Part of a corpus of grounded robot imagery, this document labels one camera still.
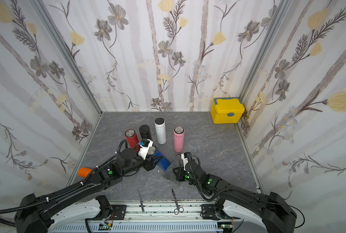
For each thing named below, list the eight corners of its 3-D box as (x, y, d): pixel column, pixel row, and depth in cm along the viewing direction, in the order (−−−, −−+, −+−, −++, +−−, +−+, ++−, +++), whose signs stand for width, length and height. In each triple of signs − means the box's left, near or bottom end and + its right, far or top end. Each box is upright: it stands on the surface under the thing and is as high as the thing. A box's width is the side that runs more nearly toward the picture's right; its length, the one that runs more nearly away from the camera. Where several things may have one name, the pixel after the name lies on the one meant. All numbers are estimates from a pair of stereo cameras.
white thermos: (157, 144, 102) (153, 125, 85) (158, 137, 106) (154, 117, 89) (166, 144, 102) (164, 125, 85) (166, 137, 106) (164, 117, 89)
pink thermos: (173, 152, 98) (173, 134, 82) (173, 144, 103) (173, 125, 86) (183, 152, 98) (185, 134, 82) (183, 144, 103) (184, 125, 86)
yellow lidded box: (212, 124, 115) (216, 111, 104) (209, 110, 126) (212, 97, 114) (238, 124, 116) (246, 111, 104) (233, 110, 126) (239, 97, 114)
